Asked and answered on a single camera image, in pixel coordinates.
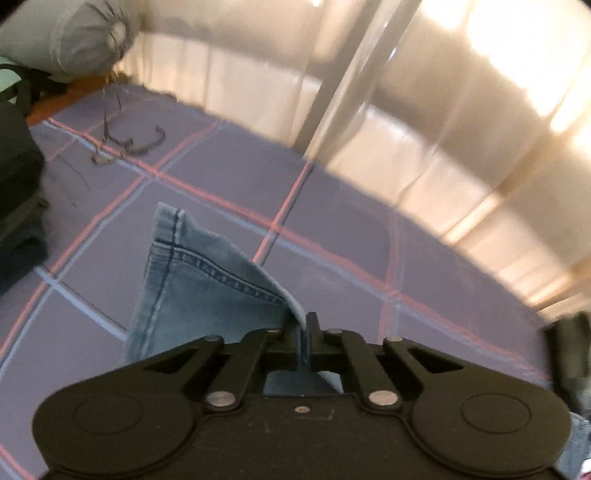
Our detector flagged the light blue denim jeans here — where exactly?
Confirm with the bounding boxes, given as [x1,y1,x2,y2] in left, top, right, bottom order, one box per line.
[125,201,346,398]

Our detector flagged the grey folded garment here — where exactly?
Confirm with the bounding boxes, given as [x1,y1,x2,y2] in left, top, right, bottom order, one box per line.
[544,312,590,418]

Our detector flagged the purple plaid bed sheet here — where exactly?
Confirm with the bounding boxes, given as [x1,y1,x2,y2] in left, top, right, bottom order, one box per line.
[1,87,550,479]

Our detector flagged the stack of dark folded clothes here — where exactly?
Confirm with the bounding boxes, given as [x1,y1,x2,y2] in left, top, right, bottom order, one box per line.
[1,61,48,292]

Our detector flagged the grey bolster pillow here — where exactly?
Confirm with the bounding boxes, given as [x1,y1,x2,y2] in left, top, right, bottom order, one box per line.
[1,0,141,79]

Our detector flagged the eyeglasses with thin frame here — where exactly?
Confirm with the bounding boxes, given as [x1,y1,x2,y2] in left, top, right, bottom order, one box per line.
[91,88,166,165]

